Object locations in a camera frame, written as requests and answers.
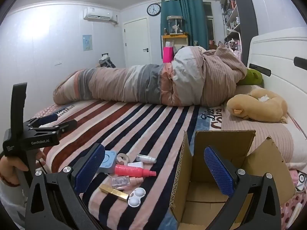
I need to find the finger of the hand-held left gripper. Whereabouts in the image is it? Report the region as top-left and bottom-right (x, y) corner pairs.
(26, 113), (59, 127)
(31, 119), (78, 137)

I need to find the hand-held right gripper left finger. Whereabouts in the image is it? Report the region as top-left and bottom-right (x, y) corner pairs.
(24, 143), (106, 230)

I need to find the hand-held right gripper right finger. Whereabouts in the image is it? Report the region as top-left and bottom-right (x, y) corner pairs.
(204, 146), (282, 230)

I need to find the brown cardboard box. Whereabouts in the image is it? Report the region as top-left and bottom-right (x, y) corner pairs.
(169, 130), (296, 230)

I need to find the small white clear tube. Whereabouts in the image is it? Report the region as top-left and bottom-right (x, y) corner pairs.
(136, 155), (157, 164)

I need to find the person's left forearm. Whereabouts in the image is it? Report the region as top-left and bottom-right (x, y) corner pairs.
(0, 178), (26, 228)

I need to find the person's left hand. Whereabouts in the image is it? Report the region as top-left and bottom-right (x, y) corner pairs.
(0, 150), (46, 181)

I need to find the light blue compact case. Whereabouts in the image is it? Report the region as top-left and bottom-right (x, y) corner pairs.
(97, 150), (118, 174)

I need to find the beige tape roll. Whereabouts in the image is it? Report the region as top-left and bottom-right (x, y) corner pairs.
(116, 154), (130, 165)

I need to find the gold lipstick tube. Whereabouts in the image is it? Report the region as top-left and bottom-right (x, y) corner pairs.
(99, 184), (130, 201)

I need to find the clear plastic box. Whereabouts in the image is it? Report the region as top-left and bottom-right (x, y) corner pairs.
(111, 175), (131, 189)

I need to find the pink spray bottle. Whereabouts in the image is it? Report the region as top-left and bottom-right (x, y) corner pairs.
(114, 164), (157, 178)

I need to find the white contact lens case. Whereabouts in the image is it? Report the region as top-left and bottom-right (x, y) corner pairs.
(127, 187), (146, 208)

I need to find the striped fleece blanket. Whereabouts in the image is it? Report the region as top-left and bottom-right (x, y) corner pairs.
(31, 99), (226, 230)

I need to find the brown plush toy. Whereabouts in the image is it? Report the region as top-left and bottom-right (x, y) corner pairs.
(226, 88), (289, 124)

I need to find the dark bag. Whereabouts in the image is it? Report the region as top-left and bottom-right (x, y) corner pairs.
(99, 55), (116, 68)

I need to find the pink dotted bedsheet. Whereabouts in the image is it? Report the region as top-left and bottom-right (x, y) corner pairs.
(279, 169), (307, 230)

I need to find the pink grey duvet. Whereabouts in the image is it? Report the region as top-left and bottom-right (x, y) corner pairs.
(53, 42), (248, 107)

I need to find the green plush toy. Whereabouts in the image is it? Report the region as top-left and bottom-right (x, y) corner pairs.
(237, 68), (264, 86)

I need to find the white door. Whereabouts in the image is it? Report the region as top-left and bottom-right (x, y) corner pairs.
(123, 18), (152, 68)

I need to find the white air conditioner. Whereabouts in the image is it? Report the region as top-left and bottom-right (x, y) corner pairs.
(83, 7), (119, 25)

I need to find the pink box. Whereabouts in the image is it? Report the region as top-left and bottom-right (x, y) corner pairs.
(163, 46), (174, 64)

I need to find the white bed headboard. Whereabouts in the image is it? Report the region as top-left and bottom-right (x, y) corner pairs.
(246, 27), (307, 140)

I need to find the yellow rack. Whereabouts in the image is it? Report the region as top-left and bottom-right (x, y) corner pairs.
(161, 34), (188, 64)

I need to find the glass display case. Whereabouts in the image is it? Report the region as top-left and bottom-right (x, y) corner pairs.
(167, 16), (184, 36)

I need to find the teal curtain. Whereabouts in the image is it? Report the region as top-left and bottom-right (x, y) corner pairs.
(160, 0), (209, 51)

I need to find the dark bookshelf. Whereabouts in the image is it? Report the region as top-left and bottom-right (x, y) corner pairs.
(219, 0), (259, 53)

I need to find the pink corduroy pillow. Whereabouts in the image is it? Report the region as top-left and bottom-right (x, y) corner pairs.
(222, 105), (307, 170)

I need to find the light blue wall poster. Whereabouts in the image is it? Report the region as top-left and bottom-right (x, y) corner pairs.
(83, 34), (93, 51)

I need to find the round wall clock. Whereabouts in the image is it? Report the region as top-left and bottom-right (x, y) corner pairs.
(147, 3), (161, 17)

